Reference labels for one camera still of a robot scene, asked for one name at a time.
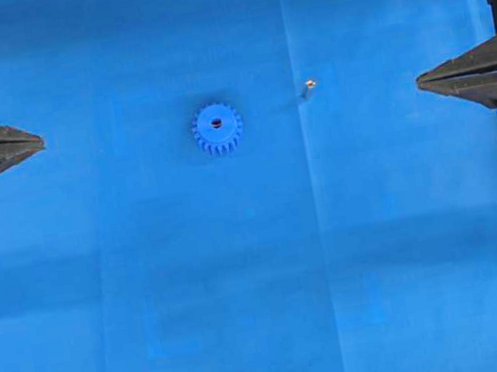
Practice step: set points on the blue table mat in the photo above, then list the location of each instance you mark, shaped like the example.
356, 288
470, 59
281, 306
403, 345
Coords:
355, 231

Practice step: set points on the blue plastic gear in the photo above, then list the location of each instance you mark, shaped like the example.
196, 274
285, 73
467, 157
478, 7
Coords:
217, 129

